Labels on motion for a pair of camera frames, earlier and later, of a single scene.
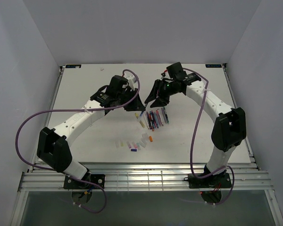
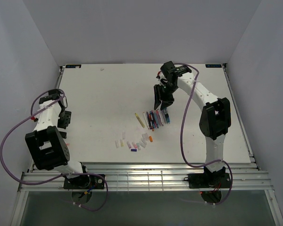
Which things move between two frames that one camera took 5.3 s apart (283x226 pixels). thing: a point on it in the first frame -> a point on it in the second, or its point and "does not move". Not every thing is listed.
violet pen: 163,115 does not move
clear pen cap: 138,145 does not move
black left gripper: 137,105 -> 67,117
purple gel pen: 148,120 does not move
